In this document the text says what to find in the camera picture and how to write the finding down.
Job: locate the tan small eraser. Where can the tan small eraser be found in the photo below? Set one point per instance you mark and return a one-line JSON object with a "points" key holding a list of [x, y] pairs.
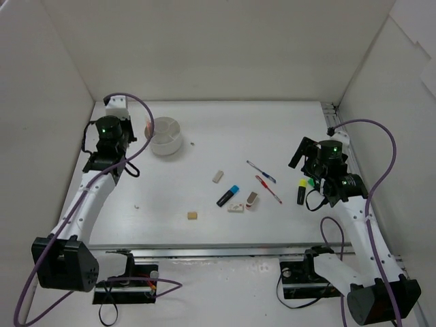
{"points": [[192, 215]]}

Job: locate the red ballpoint pen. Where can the red ballpoint pen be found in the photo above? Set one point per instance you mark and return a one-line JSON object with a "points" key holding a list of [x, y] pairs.
{"points": [[264, 184]]}

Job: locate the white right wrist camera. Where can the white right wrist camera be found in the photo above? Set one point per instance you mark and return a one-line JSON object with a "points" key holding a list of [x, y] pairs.
{"points": [[339, 136]]}

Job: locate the red white sleeved eraser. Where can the red white sleeved eraser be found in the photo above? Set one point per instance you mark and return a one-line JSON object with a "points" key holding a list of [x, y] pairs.
{"points": [[251, 200]]}

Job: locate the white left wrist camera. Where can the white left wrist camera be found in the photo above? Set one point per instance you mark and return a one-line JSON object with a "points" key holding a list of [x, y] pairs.
{"points": [[117, 105]]}

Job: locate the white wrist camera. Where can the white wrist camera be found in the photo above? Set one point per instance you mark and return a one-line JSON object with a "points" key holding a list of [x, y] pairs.
{"points": [[339, 136], [117, 105]]}

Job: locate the white rectangular eraser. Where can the white rectangular eraser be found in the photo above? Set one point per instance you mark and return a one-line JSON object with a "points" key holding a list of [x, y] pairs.
{"points": [[217, 177]]}

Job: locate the white eraser red print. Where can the white eraser red print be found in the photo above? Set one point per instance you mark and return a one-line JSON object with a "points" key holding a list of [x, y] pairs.
{"points": [[236, 207]]}

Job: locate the blue ballpoint pen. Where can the blue ballpoint pen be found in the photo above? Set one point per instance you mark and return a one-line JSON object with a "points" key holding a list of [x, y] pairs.
{"points": [[269, 177]]}

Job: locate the translucent red pen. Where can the translucent red pen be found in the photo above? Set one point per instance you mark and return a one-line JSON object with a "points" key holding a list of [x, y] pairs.
{"points": [[148, 130]]}

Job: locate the white round divided container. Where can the white round divided container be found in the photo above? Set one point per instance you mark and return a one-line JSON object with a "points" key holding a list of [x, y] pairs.
{"points": [[167, 137]]}

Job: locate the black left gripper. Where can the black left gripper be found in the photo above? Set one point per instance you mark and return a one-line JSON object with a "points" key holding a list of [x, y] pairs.
{"points": [[126, 127]]}

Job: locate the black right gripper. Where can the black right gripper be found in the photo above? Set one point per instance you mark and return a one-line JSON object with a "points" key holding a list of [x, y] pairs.
{"points": [[304, 150]]}

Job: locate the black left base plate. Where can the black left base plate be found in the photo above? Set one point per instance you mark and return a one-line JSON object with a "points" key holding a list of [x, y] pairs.
{"points": [[129, 292]]}

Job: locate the black blue-capped highlighter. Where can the black blue-capped highlighter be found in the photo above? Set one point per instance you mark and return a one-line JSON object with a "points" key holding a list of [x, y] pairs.
{"points": [[227, 195]]}

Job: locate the aluminium rail frame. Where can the aluminium rail frame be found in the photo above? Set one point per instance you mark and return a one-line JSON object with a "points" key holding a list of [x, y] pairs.
{"points": [[231, 173]]}

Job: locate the black yellow-capped highlighter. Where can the black yellow-capped highlighter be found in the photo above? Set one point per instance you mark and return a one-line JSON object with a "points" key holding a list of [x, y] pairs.
{"points": [[301, 192]]}

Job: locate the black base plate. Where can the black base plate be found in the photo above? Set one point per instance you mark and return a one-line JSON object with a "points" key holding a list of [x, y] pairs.
{"points": [[298, 279], [129, 292]]}

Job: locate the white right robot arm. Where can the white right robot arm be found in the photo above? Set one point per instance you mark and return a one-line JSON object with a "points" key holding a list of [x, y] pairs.
{"points": [[379, 291]]}

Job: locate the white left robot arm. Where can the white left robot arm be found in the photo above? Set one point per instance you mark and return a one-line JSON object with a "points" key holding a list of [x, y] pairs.
{"points": [[63, 259]]}

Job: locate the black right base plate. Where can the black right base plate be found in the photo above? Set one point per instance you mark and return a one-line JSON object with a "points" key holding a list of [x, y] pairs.
{"points": [[298, 279]]}

